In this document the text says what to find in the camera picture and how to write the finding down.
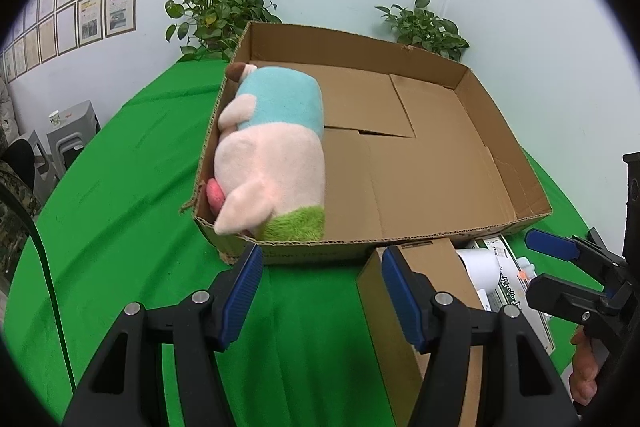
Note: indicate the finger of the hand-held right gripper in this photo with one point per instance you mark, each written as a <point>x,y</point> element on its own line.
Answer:
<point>550,243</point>
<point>562,299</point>

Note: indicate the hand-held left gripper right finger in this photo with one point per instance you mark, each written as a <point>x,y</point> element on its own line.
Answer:
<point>400,302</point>

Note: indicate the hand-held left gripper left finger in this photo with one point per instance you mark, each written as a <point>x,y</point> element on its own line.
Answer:
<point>245,292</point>

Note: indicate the small brown cardboard box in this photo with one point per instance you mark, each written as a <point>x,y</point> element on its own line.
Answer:
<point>440,267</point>

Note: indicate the green and white carton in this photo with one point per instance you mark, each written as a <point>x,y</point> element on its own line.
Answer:
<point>507,292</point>

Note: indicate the white hair dryer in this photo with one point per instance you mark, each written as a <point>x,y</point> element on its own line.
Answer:
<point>480,269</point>

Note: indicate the large cardboard box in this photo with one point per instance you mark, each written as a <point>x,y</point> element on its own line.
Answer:
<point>425,167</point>

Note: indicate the pink pig plush toy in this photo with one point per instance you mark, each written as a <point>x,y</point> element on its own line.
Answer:
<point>275,157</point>

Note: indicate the person's right hand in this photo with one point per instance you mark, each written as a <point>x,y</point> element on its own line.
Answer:
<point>582,372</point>

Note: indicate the green tablecloth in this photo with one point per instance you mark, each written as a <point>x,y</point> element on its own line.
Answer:
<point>125,207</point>

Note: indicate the grey plastic stool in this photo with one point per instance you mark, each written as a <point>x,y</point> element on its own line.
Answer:
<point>75,132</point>
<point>37,157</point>

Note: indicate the small potted green plant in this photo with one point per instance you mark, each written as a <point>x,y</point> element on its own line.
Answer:
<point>425,29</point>

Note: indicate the white paper cup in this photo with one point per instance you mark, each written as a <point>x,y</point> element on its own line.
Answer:
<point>55,118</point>

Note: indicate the bushy potted green plant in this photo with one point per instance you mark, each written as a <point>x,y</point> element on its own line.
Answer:
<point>215,17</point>

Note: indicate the wall of framed certificates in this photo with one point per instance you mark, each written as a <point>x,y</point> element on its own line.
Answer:
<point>120,2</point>

